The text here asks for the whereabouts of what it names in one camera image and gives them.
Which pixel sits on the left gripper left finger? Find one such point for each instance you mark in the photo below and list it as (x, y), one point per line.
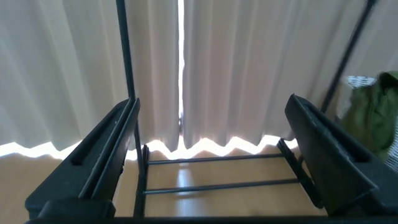
(56, 193)

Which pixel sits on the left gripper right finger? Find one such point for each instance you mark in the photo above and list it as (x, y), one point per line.
(335, 174)

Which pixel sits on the white laundry basket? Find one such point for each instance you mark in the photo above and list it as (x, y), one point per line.
(360, 81)

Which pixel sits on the black clothes rack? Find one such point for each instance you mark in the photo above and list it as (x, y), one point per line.
(126, 46)

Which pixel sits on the green garment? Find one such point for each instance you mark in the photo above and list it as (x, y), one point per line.
(370, 118)

